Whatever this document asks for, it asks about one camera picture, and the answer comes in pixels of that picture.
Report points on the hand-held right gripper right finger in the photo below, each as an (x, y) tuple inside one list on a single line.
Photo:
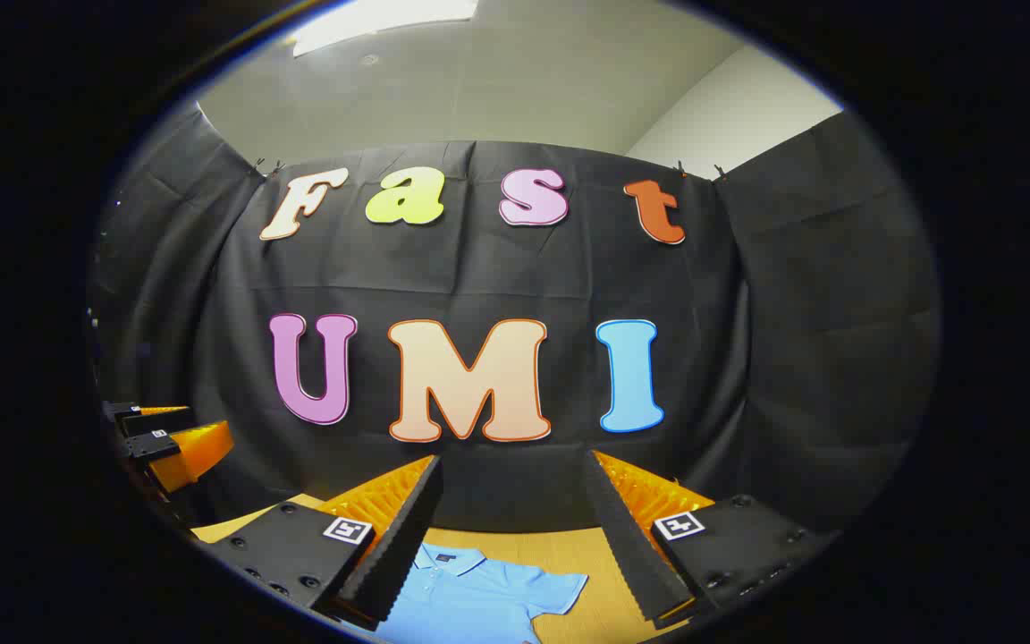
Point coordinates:
[(631, 546)]

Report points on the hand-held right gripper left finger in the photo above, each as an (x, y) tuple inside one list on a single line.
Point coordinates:
[(403, 546)]

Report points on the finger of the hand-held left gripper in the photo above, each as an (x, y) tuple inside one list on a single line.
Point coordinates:
[(144, 445), (126, 411)]

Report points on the light blue T-shirt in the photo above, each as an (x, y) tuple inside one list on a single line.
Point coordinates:
[(479, 599)]

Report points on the black backdrop cloth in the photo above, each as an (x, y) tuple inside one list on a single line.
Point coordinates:
[(497, 277)]

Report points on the ceiling light panel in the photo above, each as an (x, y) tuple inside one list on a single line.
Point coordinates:
[(372, 22)]

